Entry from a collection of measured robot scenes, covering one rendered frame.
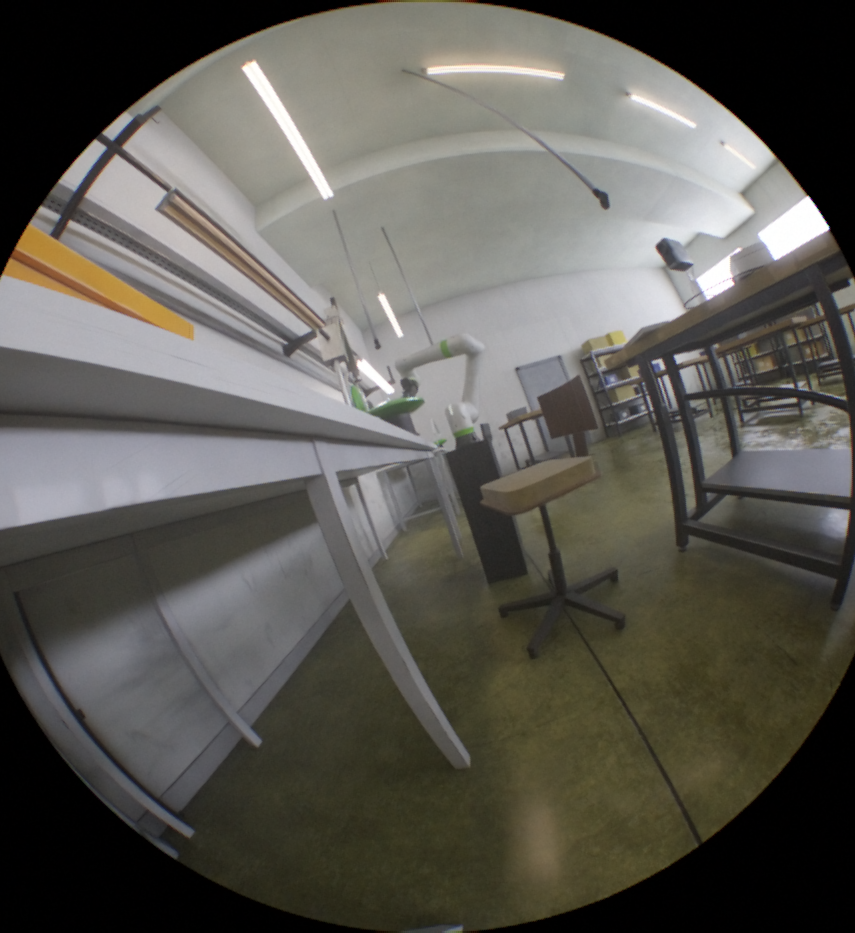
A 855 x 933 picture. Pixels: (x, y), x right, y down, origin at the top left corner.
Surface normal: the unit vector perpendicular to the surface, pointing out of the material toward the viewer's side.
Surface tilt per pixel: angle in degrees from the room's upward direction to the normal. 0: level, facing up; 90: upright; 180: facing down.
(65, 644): 90
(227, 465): 90
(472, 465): 90
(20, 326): 90
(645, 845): 0
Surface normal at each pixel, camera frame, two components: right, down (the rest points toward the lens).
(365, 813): -0.33, -0.95
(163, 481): 0.94, -0.33
